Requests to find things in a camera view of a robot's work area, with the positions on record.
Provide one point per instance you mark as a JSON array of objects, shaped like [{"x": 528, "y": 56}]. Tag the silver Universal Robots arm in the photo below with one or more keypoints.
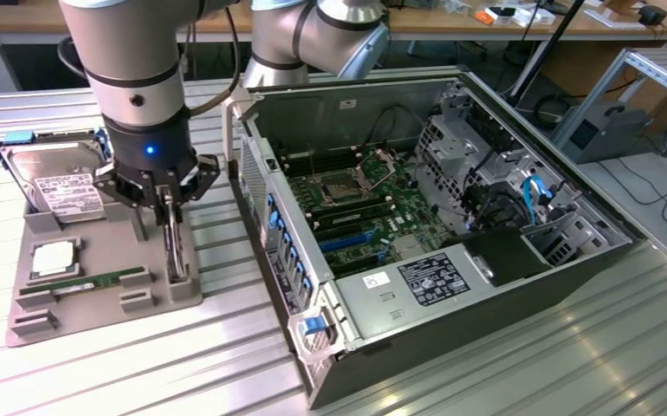
[{"x": 131, "y": 52}]

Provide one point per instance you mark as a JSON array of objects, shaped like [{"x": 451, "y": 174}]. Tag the grey plastic parts rack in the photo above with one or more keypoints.
[{"x": 107, "y": 251}]

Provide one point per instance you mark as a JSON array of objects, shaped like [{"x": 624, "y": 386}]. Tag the silver socket cover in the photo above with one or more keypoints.
[{"x": 391, "y": 167}]

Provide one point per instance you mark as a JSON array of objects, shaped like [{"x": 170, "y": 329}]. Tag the long black expansion slot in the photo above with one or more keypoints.
[{"x": 339, "y": 232}]

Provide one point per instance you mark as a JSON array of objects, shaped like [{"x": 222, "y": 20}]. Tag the thin socket locking lever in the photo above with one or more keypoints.
[{"x": 314, "y": 164}]

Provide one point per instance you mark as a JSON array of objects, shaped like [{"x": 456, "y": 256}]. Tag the small white box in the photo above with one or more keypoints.
[{"x": 535, "y": 17}]

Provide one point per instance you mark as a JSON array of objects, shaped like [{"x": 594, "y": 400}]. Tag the green RAM stick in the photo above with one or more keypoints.
[{"x": 87, "y": 279}]

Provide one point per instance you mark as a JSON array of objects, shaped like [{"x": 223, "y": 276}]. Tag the low profile graphics card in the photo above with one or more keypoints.
[{"x": 175, "y": 251}]

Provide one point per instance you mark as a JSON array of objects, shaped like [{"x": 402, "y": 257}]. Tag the open black PC case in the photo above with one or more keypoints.
[{"x": 483, "y": 329}]

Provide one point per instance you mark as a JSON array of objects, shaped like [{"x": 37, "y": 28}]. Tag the silver power supply unit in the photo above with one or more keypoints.
[{"x": 391, "y": 303}]

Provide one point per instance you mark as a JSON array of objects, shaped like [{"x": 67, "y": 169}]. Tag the silver chipset heatsink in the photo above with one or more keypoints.
[{"x": 408, "y": 246}]

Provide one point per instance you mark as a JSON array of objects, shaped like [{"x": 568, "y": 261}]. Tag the black plastic shroud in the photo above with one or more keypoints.
[{"x": 506, "y": 255}]

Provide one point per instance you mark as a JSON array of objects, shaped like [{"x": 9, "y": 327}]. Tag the wood and white block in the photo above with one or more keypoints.
[{"x": 616, "y": 13}]

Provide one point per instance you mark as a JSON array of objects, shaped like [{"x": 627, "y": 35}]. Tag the blue case release latch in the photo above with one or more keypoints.
[{"x": 312, "y": 326}]

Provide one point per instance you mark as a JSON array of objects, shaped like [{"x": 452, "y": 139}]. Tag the blue expansion slot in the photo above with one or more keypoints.
[{"x": 344, "y": 242}]

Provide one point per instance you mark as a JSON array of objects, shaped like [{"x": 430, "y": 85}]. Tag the blue card retention clip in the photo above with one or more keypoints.
[
  {"x": 296, "y": 258},
  {"x": 278, "y": 222},
  {"x": 271, "y": 203},
  {"x": 304, "y": 273},
  {"x": 288, "y": 242},
  {"x": 308, "y": 289}
]

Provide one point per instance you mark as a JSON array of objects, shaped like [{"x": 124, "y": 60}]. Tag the wooden desk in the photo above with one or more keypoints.
[{"x": 9, "y": 19}]

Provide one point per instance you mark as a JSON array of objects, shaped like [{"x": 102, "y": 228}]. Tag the CPU socket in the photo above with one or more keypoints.
[{"x": 339, "y": 188}]

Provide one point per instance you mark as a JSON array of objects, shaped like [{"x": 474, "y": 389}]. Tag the green Dell motherboard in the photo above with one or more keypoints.
[{"x": 408, "y": 216}]

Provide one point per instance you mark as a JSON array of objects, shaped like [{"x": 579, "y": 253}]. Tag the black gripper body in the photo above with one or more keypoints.
[{"x": 148, "y": 147}]

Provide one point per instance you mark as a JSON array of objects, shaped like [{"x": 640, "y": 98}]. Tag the silver CPU chip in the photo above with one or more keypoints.
[{"x": 53, "y": 258}]

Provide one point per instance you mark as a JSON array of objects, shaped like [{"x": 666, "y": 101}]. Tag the dark RAM stick white label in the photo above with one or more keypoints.
[{"x": 352, "y": 218}]

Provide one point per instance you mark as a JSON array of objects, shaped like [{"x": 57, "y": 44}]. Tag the silver hard disk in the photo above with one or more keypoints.
[{"x": 61, "y": 186}]

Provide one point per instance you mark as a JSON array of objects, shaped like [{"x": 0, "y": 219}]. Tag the orange white small device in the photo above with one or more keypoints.
[{"x": 486, "y": 16}]

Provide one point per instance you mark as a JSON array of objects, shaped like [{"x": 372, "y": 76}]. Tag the grey equipment box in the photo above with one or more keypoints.
[{"x": 616, "y": 138}]

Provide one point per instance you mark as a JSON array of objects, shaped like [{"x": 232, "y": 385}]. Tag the black pole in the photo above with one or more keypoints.
[{"x": 528, "y": 73}]

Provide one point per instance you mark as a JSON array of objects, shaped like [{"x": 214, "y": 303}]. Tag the black power adapter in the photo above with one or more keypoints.
[{"x": 651, "y": 14}]

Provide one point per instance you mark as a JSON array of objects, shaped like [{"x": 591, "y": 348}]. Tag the blue disk carrier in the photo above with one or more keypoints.
[{"x": 15, "y": 138}]

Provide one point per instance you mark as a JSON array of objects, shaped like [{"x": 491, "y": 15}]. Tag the silver disk bay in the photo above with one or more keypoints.
[{"x": 570, "y": 242}]

